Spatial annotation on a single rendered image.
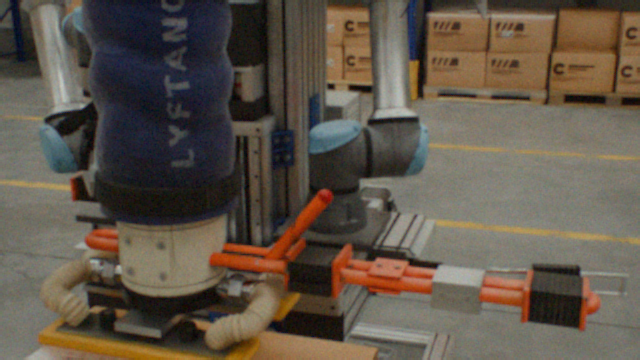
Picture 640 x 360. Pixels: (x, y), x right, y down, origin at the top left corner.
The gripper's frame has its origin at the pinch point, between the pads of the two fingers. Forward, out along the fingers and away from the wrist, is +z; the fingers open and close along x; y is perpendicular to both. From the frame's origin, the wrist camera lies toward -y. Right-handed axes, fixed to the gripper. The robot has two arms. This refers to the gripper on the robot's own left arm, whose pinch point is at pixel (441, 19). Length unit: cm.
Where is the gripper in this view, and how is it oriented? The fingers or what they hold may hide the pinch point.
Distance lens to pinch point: 149.6
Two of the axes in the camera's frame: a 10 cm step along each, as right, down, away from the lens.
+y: -2.9, 3.1, -9.1
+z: 0.1, 9.5, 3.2
